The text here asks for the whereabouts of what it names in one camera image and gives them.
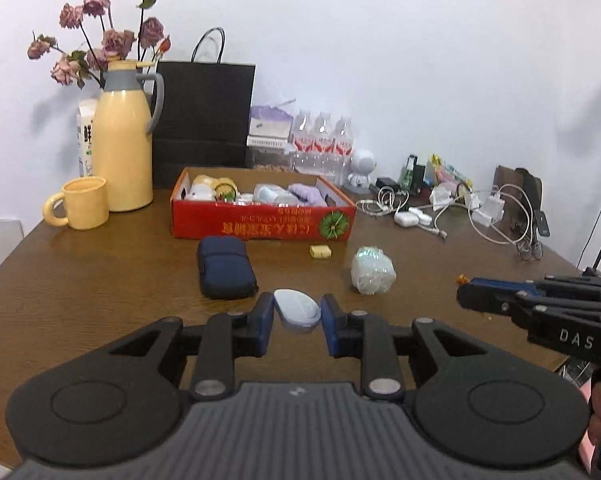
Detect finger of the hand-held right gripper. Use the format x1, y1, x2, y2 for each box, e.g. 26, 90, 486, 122
455, 284, 601, 324
471, 275, 601, 296

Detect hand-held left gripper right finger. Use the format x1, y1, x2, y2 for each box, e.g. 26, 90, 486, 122
321, 292, 486, 402

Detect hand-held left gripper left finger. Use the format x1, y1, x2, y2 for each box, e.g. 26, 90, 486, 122
108, 291, 276, 402

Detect pale blue oval case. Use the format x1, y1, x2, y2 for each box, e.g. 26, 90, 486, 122
273, 288, 322, 334

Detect navy zip pouch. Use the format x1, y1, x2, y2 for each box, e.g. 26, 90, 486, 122
196, 236, 260, 301

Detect red cardboard box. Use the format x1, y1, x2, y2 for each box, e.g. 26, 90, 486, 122
170, 167, 357, 242

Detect crumpled clear plastic ball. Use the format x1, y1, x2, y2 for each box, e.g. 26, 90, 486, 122
351, 246, 397, 295

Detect white charger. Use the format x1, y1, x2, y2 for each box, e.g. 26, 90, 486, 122
473, 196, 507, 226

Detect brown leather wallet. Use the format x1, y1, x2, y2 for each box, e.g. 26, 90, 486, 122
494, 165, 544, 234

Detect white earbuds case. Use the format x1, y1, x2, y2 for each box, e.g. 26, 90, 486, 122
395, 208, 434, 227

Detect colourful snack packet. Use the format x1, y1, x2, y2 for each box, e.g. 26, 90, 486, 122
431, 154, 474, 186

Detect lilac knitted item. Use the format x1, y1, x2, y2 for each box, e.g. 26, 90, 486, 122
288, 183, 329, 207

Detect small green bottle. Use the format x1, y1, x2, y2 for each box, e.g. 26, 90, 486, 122
399, 155, 418, 189

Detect yellow plush toy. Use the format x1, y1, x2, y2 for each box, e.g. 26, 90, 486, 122
189, 175, 239, 202

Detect white robot toy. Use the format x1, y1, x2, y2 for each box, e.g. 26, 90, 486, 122
348, 149, 379, 192

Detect clear snack container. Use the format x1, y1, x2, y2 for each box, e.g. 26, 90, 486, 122
245, 147, 294, 171

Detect yellow mug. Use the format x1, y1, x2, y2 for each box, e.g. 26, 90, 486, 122
42, 176, 110, 231

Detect yellow thermos jug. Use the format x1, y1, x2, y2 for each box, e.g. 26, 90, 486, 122
93, 60, 165, 212

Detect black paper bag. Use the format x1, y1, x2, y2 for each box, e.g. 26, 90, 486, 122
151, 27, 256, 169

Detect white milk carton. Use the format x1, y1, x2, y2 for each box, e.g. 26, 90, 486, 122
76, 99, 100, 178

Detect dried pink flower bouquet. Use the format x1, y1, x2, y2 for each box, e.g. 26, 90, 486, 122
28, 0, 172, 90

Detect white charger cable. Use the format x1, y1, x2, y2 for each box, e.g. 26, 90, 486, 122
468, 185, 537, 246

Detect coiled white cable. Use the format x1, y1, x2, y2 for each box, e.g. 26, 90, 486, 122
355, 187, 409, 216

